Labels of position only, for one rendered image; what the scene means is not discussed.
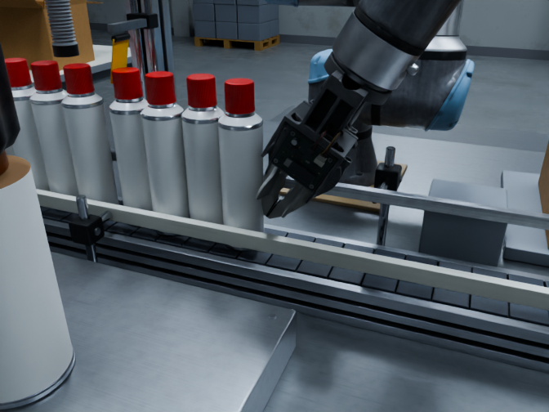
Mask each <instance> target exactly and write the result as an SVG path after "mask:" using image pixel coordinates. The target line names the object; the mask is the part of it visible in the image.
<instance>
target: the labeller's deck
mask: <svg viewBox="0 0 549 412"><path fill-rule="evenodd" d="M50 252H51V251H50ZM51 259H52V262H53V266H54V270H55V273H56V280H57V284H58V287H59V291H60V298H61V301H62V305H63V309H64V313H65V319H66V323H67V326H68V331H69V336H70V341H71V343H72V345H73V347H74V353H75V361H74V366H73V368H72V369H71V371H70V373H69V375H68V376H67V378H66V379H65V380H64V381H63V382H62V383H61V384H60V385H59V386H58V387H56V388H55V389H54V390H52V391H51V392H49V393H48V394H46V395H45V396H43V397H41V398H39V399H38V400H36V401H33V402H31V403H28V404H26V405H22V406H18V407H15V408H10V409H5V410H0V412H263V410H264V409H265V407H266V404H267V402H268V400H269V399H270V396H271V394H272V392H273V391H274V389H275V386H276V384H277V382H278V381H279V378H280V376H281V374H282V373H283V370H284V368H285V367H286V365H287V363H288V361H289V359H290V357H291V355H292V353H293V351H294V349H295V347H296V331H297V312H296V311H295V310H292V309H288V308H285V307H279V306H276V305H271V304H268V303H264V302H258V301H255V300H252V299H247V298H241V297H238V296H234V295H231V294H227V293H221V292H217V291H214V290H210V289H204V288H200V287H197V286H193V285H190V284H183V283H180V282H176V281H173V280H167V279H163V278H159V277H156V276H152V275H146V274H142V273H139V272H135V271H129V270H126V269H123V268H118V267H115V266H109V265H105V264H102V263H98V262H92V261H88V260H85V259H81V258H77V257H71V256H68V255H64V254H61V253H54V252H51Z"/></svg>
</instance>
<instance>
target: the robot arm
mask: <svg viewBox="0 0 549 412"><path fill-rule="evenodd" d="M264 1H266V2H268V3H271V4H278V5H288V6H294V7H298V6H326V7H356V8H355V9H354V10H353V12H352V13H351V15H350V17H349V19H348V20H347V22H346V23H345V25H344V27H343V28H342V30H341V32H340V33H339V34H338V36H337V38H336V40H335V42H334V43H333V46H332V49H328V50H325V51H321V52H319V53H317V54H316V55H314V56H313V58H312V59H311V61H310V75H309V79H308V83H309V96H308V102H307V101H303V102H302V103H301V104H300V105H298V106H297V107H295V108H294V109H293V110H291V111H290V112H289V113H287V114H286V115H284V117H283V119H282V121H281V123H280V124H279V126H278V127H277V129H276V131H275V132H274V134H273V136H272V137H271V139H270V141H269V143H268V145H267V146H266V148H265V149H264V151H263V153H262V154H261V157H264V156H266V155H267V154H268V155H269V163H268V167H267V169H266V171H265V174H264V179H263V185H262V186H261V188H260V189H259V191H258V192H257V195H256V199H261V203H262V209H263V213H264V215H265V216H266V217H268V218H269V219H271V218H276V217H282V218H284V217H286V215H287V214H289V213H291V212H293V211H295V210H297V209H298V208H300V207H302V206H304V205H305V204H307V203H308V202H309V201H310V200H311V199H313V198H314V197H316V196H318V195H321V194H323V193H326V192H328V191H330V190H331V189H332V188H333V187H334V186H335V185H336V184H337V183H338V182H339V183H345V184H350V185H356V186H366V187H369V186H371V185H372V184H374V177H375V170H376V168H377V166H378V163H377V157H376V154H375V150H374V147H373V141H372V130H373V125H375V126H383V127H393V128H411V129H421V130H424V131H426V132H427V131H429V130H433V131H448V130H450V129H452V128H454V127H455V126H456V124H457V123H458V120H459V118H460V116H461V113H462V109H463V107H464V104H465V101H466V97H467V93H468V91H469V87H470V85H471V78H472V75H473V71H474V65H475V64H474V62H473V61H472V60H469V59H466V51H467V48H466V46H465V45H464V44H463V42H462V41H461V40H460V38H459V32H460V26H461V21H462V10H463V5H464V0H264ZM287 176H290V177H291V178H292V179H294V180H295V181H296V185H295V186H294V187H293V188H291V189H290V190H289V191H288V192H287V193H286V194H285V196H284V199H281V200H279V199H278V197H279V192H280V191H281V190H282V188H283V187H284V186H285V180H286V177H287ZM278 200H279V201H278ZM277 201H278V203H277ZM276 203H277V204H276Z"/></svg>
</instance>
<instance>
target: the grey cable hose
mask: <svg viewBox="0 0 549 412"><path fill-rule="evenodd" d="M69 1H70V0H45V1H44V2H46V3H47V4H46V6H47V8H46V9H48V11H47V13H49V14H48V15H47V16H49V18H48V19H49V22H48V23H49V24H51V25H50V27H51V29H50V30H51V31H52V32H51V34H53V35H52V36H51V37H52V38H53V39H52V41H53V43H52V49H53V54H54V57H72V56H79V49H78V43H77V42H76V41H74V40H75V39H76V38H75V36H76V35H75V34H74V33H75V32H74V28H73V26H74V25H73V24H72V23H73V21H72V19H73V18H72V17H71V16H72V14H70V12H71V10H70V8H71V7H69V5H70V3H69Z"/></svg>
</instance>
